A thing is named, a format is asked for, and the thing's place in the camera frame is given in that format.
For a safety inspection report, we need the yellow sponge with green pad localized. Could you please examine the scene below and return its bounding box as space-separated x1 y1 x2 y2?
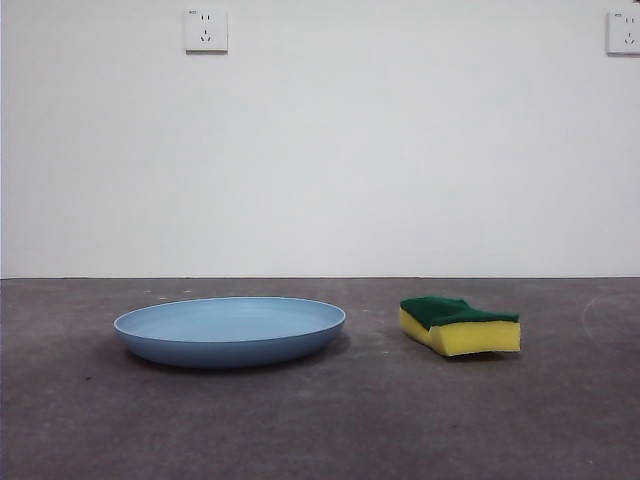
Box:
398 295 522 358

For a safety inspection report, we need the white wall socket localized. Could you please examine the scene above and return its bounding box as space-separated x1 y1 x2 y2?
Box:
606 11 640 56
184 9 229 55

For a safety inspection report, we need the blue round plate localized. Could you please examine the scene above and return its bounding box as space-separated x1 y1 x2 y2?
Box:
112 296 347 370

